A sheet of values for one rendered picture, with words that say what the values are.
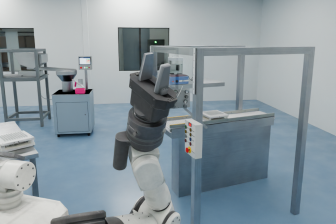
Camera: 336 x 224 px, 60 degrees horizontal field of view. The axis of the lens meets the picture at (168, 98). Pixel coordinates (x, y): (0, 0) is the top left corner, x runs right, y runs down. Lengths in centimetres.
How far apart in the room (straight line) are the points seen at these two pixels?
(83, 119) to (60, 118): 39
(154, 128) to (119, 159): 13
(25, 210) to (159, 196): 33
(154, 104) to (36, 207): 39
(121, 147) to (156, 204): 24
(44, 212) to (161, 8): 733
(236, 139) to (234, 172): 40
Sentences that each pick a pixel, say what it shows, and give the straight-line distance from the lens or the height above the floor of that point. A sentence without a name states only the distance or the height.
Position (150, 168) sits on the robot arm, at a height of 137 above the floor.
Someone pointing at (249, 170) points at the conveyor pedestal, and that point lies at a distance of 368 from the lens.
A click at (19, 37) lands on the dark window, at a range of 833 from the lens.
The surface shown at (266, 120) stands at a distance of 355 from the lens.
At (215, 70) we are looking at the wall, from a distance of 817.
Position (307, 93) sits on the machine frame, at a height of 119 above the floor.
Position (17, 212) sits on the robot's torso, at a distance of 80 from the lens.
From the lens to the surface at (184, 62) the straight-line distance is 230.
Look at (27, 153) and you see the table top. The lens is 245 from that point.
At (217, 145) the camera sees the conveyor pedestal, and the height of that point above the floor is 52.
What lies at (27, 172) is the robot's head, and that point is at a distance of 77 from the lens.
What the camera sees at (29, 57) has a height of 134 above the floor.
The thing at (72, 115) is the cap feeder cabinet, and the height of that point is 39.
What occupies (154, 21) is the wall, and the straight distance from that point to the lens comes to 783.
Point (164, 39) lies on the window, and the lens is 794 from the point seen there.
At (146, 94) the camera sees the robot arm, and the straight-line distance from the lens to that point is 59.
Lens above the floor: 166
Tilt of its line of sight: 11 degrees down
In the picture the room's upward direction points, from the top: straight up
